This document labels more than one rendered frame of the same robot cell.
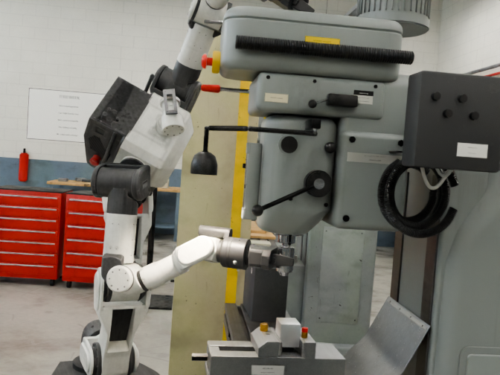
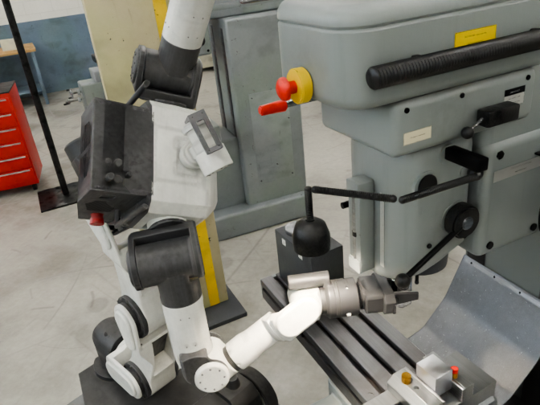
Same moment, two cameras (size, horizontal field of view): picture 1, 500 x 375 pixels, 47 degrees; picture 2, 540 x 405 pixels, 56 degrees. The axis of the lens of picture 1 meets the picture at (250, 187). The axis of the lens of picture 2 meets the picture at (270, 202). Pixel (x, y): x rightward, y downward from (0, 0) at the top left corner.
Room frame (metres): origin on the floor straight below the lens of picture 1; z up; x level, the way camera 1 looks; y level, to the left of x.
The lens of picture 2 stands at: (0.78, 0.44, 1.98)
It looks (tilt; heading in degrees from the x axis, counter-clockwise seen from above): 27 degrees down; 342
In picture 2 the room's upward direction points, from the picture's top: 6 degrees counter-clockwise
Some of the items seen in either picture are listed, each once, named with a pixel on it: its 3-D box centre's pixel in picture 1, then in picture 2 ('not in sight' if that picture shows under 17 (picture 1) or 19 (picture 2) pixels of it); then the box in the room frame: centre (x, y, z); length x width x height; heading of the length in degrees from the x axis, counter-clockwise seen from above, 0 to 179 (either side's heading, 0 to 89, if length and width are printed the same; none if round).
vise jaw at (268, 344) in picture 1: (265, 341); (415, 394); (1.47, -0.07, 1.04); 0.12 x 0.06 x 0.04; 9
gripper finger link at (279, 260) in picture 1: (282, 261); (405, 297); (1.57, -0.10, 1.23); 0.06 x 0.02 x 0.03; 75
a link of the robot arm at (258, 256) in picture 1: (254, 256); (362, 295); (1.63, -0.02, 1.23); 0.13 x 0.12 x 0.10; 165
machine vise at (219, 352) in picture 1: (274, 354); (423, 400); (1.48, -0.10, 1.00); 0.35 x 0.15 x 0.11; 99
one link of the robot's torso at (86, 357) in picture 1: (109, 356); (144, 363); (2.26, 0.51, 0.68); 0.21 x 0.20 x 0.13; 26
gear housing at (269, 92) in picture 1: (312, 100); (423, 98); (1.60, -0.16, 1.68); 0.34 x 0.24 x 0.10; 96
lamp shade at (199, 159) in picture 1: (204, 162); (311, 232); (1.55, 0.13, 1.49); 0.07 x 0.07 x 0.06
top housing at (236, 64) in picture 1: (306, 51); (414, 31); (1.60, -0.13, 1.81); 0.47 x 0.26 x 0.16; 96
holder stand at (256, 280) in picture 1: (264, 286); (308, 259); (2.08, -0.08, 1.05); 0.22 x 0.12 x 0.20; 9
